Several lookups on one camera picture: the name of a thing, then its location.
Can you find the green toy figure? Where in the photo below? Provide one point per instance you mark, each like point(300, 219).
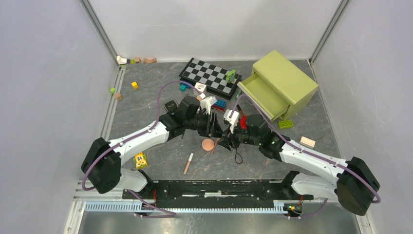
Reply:
point(230, 76)

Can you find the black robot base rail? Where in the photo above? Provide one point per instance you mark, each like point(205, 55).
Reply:
point(259, 193)

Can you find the small yellow cube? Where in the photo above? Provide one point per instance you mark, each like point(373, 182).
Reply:
point(134, 85)

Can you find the teal toy block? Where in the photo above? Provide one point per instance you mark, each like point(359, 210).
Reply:
point(182, 88)

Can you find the red toy magnet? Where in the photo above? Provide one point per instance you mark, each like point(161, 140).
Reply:
point(242, 122)

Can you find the black wire loop tool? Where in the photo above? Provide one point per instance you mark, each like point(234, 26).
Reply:
point(237, 157)

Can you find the black white chessboard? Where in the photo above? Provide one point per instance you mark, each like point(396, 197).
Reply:
point(214, 77)

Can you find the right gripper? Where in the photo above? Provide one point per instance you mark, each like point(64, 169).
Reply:
point(226, 140)

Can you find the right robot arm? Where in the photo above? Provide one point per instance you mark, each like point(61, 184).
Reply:
point(350, 182)

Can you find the yellow number toy block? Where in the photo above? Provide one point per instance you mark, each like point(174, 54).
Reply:
point(140, 160)

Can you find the small wooden cube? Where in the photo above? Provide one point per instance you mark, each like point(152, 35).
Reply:
point(118, 96)

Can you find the wooden blocks in corner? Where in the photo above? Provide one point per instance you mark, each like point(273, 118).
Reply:
point(123, 61)

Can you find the brown lip gloss tube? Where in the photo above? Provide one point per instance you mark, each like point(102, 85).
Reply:
point(240, 110)

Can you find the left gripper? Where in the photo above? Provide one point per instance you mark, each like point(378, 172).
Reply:
point(212, 129)

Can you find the black square compact case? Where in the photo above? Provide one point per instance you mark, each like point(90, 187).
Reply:
point(170, 105)

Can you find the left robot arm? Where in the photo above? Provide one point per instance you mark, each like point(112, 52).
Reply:
point(102, 165)

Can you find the blue red toy brick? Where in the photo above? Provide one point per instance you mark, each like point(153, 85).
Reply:
point(219, 105)

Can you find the lime green toy brick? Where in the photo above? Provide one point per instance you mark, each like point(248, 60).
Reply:
point(285, 124)

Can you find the cream toy brick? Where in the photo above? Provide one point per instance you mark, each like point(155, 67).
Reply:
point(307, 142)

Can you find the thin pink lip pencil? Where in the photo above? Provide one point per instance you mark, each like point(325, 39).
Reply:
point(215, 144)

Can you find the white cube box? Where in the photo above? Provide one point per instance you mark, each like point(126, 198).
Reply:
point(199, 88)

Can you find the round peach powder puff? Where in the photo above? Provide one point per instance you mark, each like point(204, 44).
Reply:
point(208, 144)

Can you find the green drawer cabinet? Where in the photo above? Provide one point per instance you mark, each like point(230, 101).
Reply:
point(278, 87)

